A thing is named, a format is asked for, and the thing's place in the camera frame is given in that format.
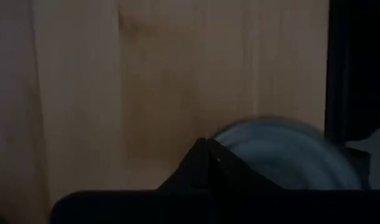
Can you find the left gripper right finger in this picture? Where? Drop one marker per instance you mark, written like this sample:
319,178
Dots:
230,171

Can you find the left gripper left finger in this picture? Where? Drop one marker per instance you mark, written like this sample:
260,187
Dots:
192,169

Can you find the green white label tuna can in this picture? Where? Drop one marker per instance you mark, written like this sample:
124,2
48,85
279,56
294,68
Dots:
286,155

